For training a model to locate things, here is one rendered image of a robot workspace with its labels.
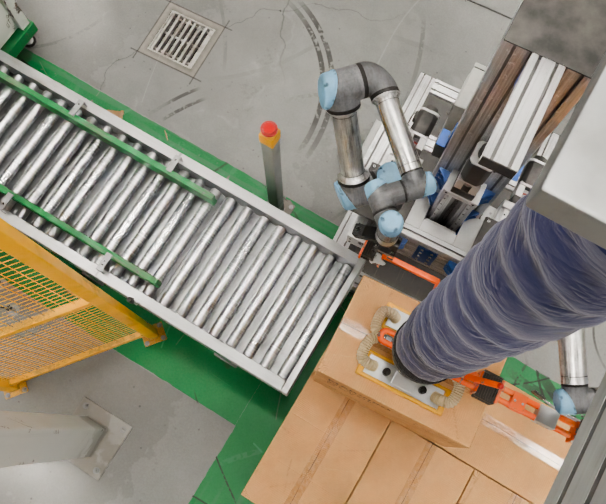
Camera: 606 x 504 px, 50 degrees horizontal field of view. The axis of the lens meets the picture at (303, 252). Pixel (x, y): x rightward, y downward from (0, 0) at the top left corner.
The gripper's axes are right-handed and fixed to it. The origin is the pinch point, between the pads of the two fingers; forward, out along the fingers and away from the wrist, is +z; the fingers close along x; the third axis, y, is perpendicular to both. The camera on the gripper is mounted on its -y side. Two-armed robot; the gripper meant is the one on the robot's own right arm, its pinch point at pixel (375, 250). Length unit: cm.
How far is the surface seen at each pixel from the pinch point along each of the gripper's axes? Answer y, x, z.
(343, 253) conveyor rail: -15, 11, 61
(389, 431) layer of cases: 37, -50, 68
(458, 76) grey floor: -6, 156, 119
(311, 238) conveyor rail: -31, 11, 60
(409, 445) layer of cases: 47, -51, 68
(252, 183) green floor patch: -83, 41, 118
